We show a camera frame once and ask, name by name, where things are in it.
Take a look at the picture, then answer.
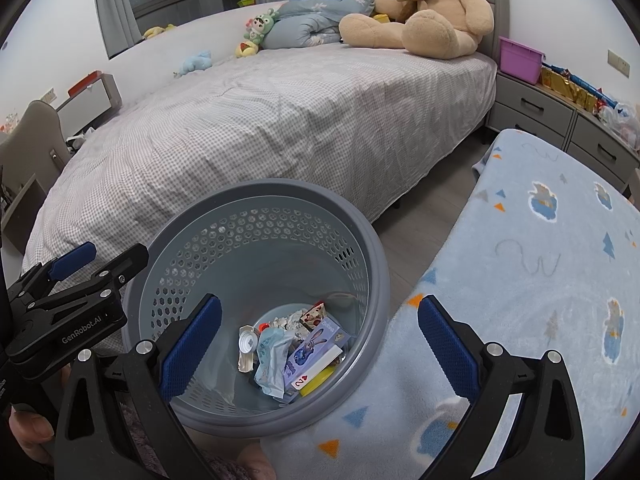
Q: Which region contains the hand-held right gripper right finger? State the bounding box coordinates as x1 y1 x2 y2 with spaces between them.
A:
417 295 586 480

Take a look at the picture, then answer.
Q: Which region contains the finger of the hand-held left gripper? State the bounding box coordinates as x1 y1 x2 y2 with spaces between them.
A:
25 245 150 314
6 241 97 312

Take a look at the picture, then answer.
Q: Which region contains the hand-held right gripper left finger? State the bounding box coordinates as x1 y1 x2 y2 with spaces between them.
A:
54 294 223 480

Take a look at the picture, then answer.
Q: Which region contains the light blue wet wipes packet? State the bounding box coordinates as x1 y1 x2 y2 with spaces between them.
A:
254 329 296 401

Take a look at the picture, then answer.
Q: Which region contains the white paper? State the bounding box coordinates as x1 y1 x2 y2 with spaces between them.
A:
267 312 301 333

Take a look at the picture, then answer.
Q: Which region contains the white playing card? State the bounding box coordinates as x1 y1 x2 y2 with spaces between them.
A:
286 344 345 393

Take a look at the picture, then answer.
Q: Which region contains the purple toothpaste box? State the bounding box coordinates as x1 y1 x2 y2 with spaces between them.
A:
282 316 351 381

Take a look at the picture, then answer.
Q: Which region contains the beige snack wrapper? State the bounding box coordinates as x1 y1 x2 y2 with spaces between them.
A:
300 301 327 326

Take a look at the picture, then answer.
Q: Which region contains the yellow plastic ring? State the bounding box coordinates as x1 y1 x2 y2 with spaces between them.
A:
300 364 337 396

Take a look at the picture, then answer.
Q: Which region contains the grey perforated waste basket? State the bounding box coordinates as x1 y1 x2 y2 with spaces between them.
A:
121 178 391 438

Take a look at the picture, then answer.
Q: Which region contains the person's left hand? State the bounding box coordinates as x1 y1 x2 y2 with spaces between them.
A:
9 402 57 467

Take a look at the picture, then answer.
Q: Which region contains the light blue printed blanket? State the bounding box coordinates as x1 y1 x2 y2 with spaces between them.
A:
260 129 640 480

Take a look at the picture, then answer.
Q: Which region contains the beige framed white panel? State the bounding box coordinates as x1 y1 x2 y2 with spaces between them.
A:
55 72 122 117

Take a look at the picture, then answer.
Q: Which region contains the grey checked bed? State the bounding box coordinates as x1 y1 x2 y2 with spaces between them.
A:
22 0 510 286

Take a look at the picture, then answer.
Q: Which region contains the light blue plush toy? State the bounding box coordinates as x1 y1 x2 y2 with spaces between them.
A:
174 50 213 77

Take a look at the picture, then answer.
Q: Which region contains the yellow plush toy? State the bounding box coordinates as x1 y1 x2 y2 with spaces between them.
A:
142 23 177 41

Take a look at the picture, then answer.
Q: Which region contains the grey curtain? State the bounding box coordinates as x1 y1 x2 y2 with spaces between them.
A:
95 0 143 53

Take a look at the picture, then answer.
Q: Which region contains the green hooded plush doll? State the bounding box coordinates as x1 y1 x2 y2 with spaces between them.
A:
243 8 280 46

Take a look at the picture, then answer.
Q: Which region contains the clear plastic bag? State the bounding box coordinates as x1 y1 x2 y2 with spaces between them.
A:
597 102 640 148

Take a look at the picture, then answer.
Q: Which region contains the gold foil box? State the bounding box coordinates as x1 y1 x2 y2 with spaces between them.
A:
540 66 598 111

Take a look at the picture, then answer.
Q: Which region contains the purple plastic basket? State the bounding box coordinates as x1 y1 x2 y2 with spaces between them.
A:
498 36 546 83

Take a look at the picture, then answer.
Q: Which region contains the blue patterned gift roll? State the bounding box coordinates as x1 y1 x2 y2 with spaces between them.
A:
542 62 621 108

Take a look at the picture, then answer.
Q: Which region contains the large beige teddy bear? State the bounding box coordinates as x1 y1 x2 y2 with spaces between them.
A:
339 0 496 58

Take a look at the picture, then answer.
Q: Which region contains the wall socket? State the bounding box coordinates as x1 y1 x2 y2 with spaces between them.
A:
606 49 631 78

